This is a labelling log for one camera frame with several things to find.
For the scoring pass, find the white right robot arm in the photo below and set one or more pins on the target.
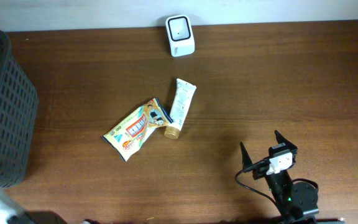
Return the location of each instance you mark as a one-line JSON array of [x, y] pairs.
[[295, 199]]

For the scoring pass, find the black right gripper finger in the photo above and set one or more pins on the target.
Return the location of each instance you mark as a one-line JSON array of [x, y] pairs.
[[246, 160], [280, 139]]

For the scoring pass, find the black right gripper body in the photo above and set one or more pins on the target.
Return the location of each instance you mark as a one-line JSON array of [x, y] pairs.
[[260, 173]]

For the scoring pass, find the white cream tube gold cap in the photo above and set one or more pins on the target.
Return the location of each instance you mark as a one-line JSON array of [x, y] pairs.
[[180, 107]]

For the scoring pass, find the grey plastic basket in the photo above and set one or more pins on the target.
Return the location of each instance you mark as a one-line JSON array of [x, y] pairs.
[[18, 108]]

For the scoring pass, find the white barcode scanner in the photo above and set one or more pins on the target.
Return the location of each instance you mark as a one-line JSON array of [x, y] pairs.
[[180, 35]]

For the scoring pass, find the yellow wet wipes packet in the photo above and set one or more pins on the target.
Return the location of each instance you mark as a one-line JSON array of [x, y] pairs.
[[129, 135]]

